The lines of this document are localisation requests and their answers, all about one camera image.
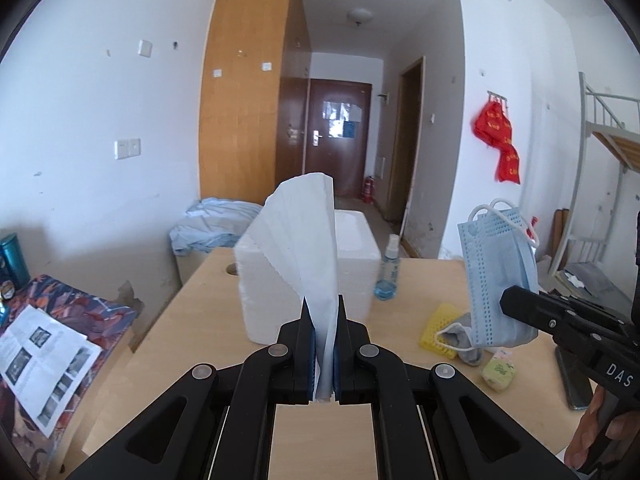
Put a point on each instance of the yellow mesh sponge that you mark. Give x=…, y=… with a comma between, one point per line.
x=436, y=327

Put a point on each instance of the side doorway wooden frame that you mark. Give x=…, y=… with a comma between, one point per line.
x=406, y=135

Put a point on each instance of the wooden wardrobe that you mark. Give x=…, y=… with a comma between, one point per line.
x=240, y=110

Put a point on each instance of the person's right hand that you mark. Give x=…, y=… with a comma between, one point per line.
x=582, y=435

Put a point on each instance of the red fire extinguisher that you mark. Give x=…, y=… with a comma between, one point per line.
x=368, y=191

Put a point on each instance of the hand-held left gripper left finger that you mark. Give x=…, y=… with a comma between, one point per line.
x=311, y=360

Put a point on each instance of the printed paper leaflet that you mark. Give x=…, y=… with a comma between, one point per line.
x=45, y=360

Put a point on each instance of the white metal bunk bed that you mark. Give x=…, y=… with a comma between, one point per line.
x=615, y=140

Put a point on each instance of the double wall switch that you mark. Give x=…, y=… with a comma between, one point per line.
x=127, y=148

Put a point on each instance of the white paper tissue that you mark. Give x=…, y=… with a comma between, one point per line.
x=305, y=240

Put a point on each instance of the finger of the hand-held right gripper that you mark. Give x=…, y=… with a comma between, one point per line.
x=545, y=312

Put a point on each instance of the printed blanket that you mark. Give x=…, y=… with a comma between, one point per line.
x=90, y=310

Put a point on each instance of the black phone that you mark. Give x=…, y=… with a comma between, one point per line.
x=575, y=385

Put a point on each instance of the leaning wooden boards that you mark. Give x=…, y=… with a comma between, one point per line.
x=561, y=232

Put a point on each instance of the white foam box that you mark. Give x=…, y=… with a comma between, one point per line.
x=356, y=270

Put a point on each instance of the blue spray bottle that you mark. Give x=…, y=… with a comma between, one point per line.
x=387, y=280

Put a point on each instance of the white wall socket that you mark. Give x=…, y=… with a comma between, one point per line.
x=145, y=48

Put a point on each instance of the floral tissue packet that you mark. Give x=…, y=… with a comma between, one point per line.
x=499, y=371

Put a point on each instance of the blue face mask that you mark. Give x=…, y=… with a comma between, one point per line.
x=495, y=270

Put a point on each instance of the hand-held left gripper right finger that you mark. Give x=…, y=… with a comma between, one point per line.
x=337, y=360

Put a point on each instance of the brown entrance door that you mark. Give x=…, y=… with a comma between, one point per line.
x=337, y=160

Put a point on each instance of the red hanging bags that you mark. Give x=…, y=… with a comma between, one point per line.
x=495, y=127

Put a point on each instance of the ceiling lamp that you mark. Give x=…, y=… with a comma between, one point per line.
x=360, y=16

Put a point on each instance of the light blue cloth pile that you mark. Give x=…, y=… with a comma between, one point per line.
x=215, y=225

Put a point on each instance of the grey sock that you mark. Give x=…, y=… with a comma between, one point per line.
x=462, y=342

